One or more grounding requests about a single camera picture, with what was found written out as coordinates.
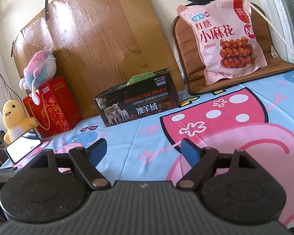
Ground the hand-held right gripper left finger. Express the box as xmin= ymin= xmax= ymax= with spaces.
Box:
xmin=29 ymin=138 xmax=111 ymax=190

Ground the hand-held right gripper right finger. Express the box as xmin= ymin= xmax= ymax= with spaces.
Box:
xmin=178 ymin=138 xmax=259 ymax=191

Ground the black printed cardboard box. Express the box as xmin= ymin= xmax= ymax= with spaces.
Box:
xmin=93 ymin=69 xmax=182 ymax=128

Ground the light green snack packet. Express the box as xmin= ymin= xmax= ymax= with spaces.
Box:
xmin=127 ymin=72 xmax=158 ymax=85

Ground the cartoon printed bedsheet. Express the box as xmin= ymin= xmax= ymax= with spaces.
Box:
xmin=0 ymin=70 xmax=294 ymax=235

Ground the smartphone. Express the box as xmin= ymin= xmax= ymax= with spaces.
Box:
xmin=5 ymin=128 xmax=42 ymax=164

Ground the red gift bag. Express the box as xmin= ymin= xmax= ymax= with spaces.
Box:
xmin=22 ymin=76 xmax=83 ymax=139

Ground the yellow duck plush toy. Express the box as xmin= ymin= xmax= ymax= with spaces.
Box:
xmin=2 ymin=99 xmax=39 ymax=143

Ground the brown seat cushion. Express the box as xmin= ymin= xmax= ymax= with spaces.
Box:
xmin=171 ymin=2 xmax=294 ymax=95

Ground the pink and blue plush toy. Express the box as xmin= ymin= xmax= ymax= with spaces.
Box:
xmin=19 ymin=48 xmax=57 ymax=103

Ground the large pink snack bag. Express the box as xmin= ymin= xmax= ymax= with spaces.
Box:
xmin=176 ymin=0 xmax=269 ymax=86

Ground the wooden board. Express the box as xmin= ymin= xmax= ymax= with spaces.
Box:
xmin=11 ymin=0 xmax=187 ymax=125

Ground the black tape strip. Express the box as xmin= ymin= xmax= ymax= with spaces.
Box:
xmin=44 ymin=0 xmax=51 ymax=20

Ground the white cable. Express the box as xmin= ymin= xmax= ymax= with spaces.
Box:
xmin=220 ymin=0 xmax=294 ymax=67

